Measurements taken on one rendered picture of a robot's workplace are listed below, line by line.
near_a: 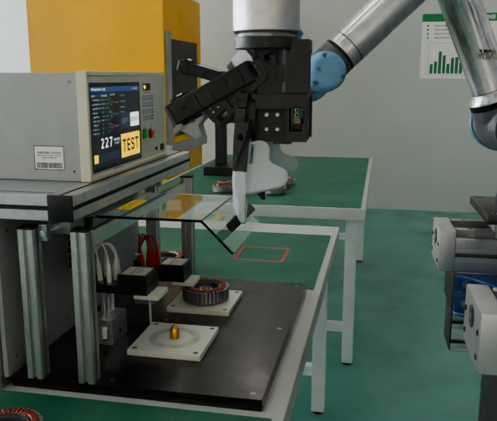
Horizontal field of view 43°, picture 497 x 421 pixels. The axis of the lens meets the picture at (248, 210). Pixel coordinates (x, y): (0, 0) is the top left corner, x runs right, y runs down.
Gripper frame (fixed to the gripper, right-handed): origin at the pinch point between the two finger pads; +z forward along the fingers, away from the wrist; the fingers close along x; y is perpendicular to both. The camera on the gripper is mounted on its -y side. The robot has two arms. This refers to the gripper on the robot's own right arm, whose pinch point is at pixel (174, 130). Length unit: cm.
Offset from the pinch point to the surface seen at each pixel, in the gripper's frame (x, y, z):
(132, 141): -7.7, -3.7, 6.4
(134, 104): -5.9, -9.3, 0.9
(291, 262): 49, 46, 17
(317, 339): 93, 80, 44
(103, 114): -21.7, -8.4, 1.8
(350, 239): 140, 66, 17
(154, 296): -23.5, 23.8, 20.0
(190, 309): -3.8, 31.9, 26.1
